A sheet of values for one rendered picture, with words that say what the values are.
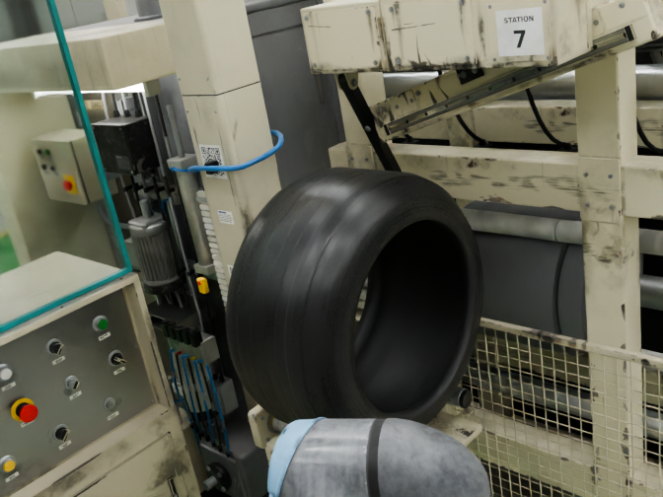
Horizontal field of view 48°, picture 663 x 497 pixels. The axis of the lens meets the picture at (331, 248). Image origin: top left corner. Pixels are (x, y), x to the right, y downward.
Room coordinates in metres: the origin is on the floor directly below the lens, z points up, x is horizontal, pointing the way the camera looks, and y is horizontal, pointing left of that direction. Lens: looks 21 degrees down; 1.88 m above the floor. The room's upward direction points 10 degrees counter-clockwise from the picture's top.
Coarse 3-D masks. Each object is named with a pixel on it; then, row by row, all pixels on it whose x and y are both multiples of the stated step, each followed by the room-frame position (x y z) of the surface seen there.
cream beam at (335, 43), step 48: (336, 0) 1.80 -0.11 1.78; (384, 0) 1.55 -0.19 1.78; (432, 0) 1.47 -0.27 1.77; (480, 0) 1.39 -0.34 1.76; (528, 0) 1.32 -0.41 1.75; (576, 0) 1.35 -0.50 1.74; (336, 48) 1.66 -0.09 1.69; (384, 48) 1.56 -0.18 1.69; (432, 48) 1.47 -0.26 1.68; (480, 48) 1.40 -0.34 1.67; (576, 48) 1.34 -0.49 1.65
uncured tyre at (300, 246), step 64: (320, 192) 1.39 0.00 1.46; (384, 192) 1.35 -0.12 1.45; (256, 256) 1.34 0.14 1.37; (320, 256) 1.24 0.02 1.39; (384, 256) 1.70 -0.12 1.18; (448, 256) 1.61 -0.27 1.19; (256, 320) 1.27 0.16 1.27; (320, 320) 1.19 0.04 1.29; (384, 320) 1.67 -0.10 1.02; (448, 320) 1.57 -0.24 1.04; (256, 384) 1.28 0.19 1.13; (320, 384) 1.18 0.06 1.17; (384, 384) 1.54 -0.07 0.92; (448, 384) 1.38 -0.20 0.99
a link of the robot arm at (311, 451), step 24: (288, 432) 0.80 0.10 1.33; (312, 432) 0.79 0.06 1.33; (336, 432) 0.78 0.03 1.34; (360, 432) 0.77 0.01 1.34; (288, 456) 0.77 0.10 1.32; (312, 456) 0.76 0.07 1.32; (336, 456) 0.75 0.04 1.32; (360, 456) 0.75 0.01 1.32; (288, 480) 0.76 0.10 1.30; (312, 480) 0.75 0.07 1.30; (336, 480) 0.74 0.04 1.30; (360, 480) 0.73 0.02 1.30
